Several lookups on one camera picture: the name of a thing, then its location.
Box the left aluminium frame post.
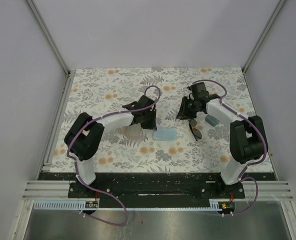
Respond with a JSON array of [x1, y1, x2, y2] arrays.
[[24, 0, 71, 76]]

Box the pink glasses case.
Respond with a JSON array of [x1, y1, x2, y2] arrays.
[[121, 124, 142, 140]]

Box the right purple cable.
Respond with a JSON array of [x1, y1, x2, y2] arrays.
[[191, 79, 268, 217]]

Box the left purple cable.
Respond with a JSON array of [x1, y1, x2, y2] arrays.
[[66, 85, 163, 227]]

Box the aluminium frame post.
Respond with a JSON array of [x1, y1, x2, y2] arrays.
[[24, 0, 71, 76], [241, 0, 288, 75]]

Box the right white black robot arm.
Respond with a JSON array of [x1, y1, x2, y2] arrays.
[[176, 80, 268, 198]]

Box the black aviator sunglasses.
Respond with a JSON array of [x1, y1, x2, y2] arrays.
[[188, 119, 203, 141]]

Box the light blue cleaning cloth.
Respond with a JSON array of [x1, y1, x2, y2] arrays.
[[153, 127, 178, 142]]

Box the left aluminium side rail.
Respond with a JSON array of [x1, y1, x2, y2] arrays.
[[39, 70, 76, 173]]

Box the right aluminium frame post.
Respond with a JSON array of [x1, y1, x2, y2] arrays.
[[241, 0, 288, 75]]

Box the floral patterned table mat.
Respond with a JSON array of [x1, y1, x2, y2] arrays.
[[50, 67, 255, 173]]

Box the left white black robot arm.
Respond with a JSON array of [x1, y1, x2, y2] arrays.
[[64, 95, 157, 198]]

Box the white slotted cable duct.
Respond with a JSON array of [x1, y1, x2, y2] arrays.
[[33, 199, 228, 213]]

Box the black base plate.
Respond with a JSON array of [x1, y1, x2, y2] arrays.
[[67, 171, 246, 208]]

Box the purple cable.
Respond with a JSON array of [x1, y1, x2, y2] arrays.
[[66, 85, 163, 227], [191, 79, 268, 217]]

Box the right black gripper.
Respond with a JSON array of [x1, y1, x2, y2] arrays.
[[175, 96, 199, 121]]

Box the grey-blue glasses case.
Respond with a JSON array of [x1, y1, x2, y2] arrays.
[[205, 114, 220, 127]]

